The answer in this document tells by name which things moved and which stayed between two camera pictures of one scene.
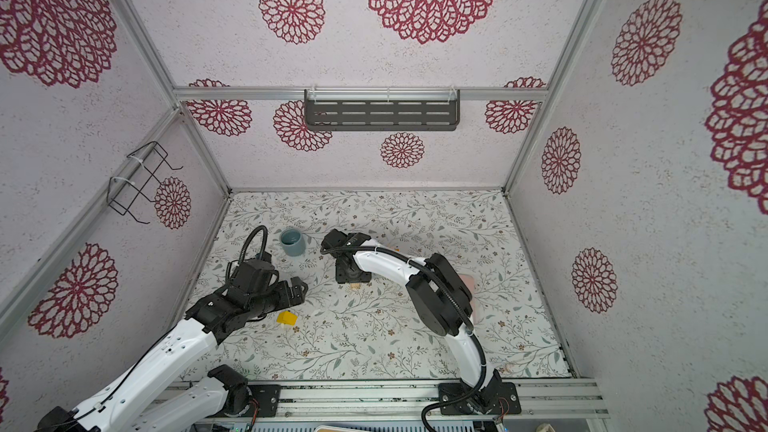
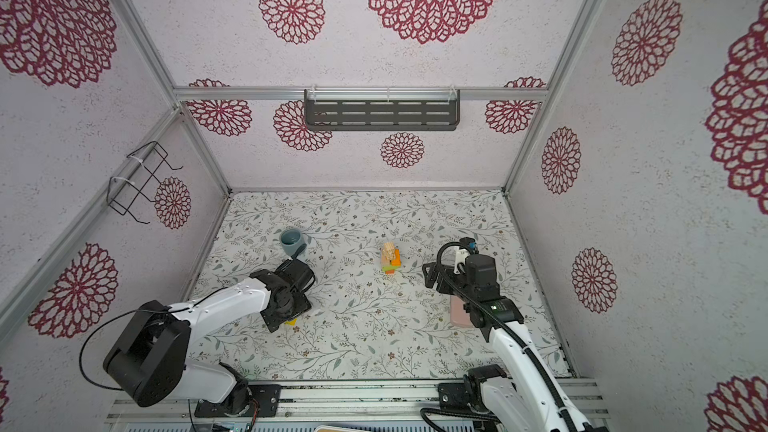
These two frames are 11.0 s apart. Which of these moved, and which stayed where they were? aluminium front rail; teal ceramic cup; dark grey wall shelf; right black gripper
Moved: right black gripper
Stayed: teal ceramic cup; aluminium front rail; dark grey wall shelf
